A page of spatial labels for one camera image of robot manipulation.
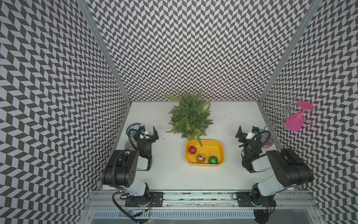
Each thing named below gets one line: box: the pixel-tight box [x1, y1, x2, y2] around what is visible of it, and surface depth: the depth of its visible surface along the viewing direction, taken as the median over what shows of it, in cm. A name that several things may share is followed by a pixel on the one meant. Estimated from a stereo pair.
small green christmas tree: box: [164, 89, 214, 147], surface depth 77 cm
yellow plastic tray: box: [185, 139, 225, 167], surface depth 89 cm
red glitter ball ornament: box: [188, 145, 197, 155], surface depth 88 cm
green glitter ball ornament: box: [208, 155, 219, 165], surface depth 85 cm
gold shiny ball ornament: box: [196, 154, 206, 163], surface depth 85 cm
